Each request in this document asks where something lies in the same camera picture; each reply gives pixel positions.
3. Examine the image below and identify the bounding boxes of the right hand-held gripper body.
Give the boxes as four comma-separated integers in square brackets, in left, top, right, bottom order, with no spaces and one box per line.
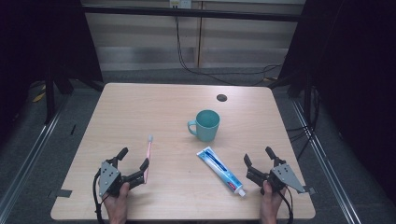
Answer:
[246,163,306,194]

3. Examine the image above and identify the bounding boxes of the yellow floor tape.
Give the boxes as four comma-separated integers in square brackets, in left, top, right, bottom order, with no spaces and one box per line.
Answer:
[31,85,47,104]

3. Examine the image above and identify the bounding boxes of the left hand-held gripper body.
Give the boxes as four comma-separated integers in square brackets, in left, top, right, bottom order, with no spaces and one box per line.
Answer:
[98,159,146,198]

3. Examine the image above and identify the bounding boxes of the person's right hand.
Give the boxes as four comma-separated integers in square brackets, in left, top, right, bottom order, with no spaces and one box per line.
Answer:
[260,180,287,219]

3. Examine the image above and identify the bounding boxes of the black curtain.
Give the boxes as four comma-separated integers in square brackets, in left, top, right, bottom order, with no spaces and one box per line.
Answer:
[0,0,105,146]
[276,0,396,204]

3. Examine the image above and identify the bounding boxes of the black horizontal bar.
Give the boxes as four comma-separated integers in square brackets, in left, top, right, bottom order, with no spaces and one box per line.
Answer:
[81,5,304,23]

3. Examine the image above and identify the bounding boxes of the hand-held gripper cable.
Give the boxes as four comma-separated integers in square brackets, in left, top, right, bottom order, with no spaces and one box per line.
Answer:
[92,170,108,224]
[277,186,294,224]

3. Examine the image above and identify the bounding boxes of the pink toothbrush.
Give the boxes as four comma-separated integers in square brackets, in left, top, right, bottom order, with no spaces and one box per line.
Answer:
[143,133,154,185]

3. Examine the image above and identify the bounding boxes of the black metal stand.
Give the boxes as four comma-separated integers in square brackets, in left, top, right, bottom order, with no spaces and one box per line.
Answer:
[44,63,75,125]
[303,73,314,129]

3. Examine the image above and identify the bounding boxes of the black wall cable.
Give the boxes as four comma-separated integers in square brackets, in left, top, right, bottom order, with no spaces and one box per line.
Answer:
[174,7,283,87]

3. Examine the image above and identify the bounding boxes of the metal floor rail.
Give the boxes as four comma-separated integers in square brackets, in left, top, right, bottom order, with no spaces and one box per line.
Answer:
[0,92,69,220]
[290,99,362,224]

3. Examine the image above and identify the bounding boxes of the black floor cables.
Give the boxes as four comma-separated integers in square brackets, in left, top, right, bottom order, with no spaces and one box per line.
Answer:
[285,87,322,161]

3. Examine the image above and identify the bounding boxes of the teal mug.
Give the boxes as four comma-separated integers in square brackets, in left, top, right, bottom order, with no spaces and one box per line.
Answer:
[187,109,221,143]

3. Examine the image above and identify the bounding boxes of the person's left hand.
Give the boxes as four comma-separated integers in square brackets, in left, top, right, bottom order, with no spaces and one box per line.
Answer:
[102,182,131,219]

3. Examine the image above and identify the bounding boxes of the right hand-held gripper cable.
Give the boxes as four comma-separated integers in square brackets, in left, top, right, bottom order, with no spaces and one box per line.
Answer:
[277,186,294,224]

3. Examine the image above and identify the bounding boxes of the left hand-held gripper cable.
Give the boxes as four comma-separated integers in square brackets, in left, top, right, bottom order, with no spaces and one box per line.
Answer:
[92,170,108,224]

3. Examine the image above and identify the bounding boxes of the blue white toothpaste tube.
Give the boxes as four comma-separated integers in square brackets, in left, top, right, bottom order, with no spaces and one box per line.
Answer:
[196,146,247,198]

